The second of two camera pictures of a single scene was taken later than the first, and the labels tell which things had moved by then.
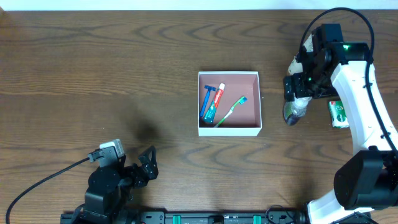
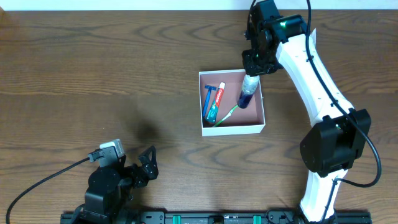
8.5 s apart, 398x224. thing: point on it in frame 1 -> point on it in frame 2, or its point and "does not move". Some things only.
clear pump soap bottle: x=293 y=110 -> x=249 y=85
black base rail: x=208 y=218 does not move
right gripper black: x=294 y=88 -> x=259 y=66
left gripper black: x=137 y=173 does not move
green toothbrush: x=241 y=100 does not move
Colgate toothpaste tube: x=210 y=114 does not move
